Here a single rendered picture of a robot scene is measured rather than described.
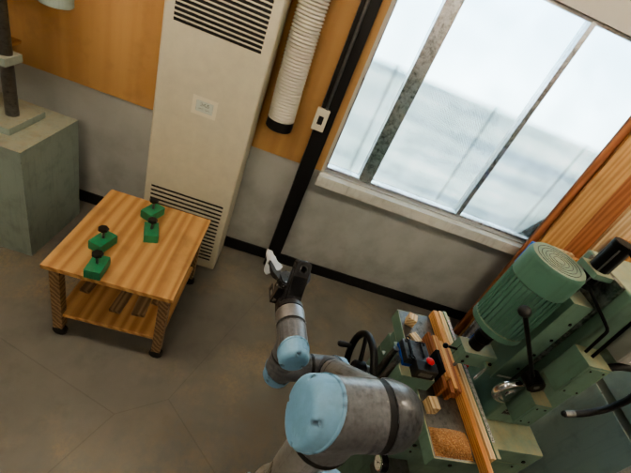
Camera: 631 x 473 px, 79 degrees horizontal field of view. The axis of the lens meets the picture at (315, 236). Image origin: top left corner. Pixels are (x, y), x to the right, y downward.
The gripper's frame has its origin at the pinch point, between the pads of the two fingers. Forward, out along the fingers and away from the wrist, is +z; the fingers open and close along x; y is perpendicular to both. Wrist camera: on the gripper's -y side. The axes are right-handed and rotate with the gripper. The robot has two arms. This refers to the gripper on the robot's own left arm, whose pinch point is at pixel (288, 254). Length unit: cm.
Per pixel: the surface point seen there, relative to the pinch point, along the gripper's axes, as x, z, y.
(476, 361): 79, -15, 10
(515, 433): 110, -29, 29
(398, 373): 51, -17, 22
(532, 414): 92, -33, 8
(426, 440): 60, -37, 27
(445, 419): 68, -30, 25
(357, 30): 23, 125, -51
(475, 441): 74, -38, 21
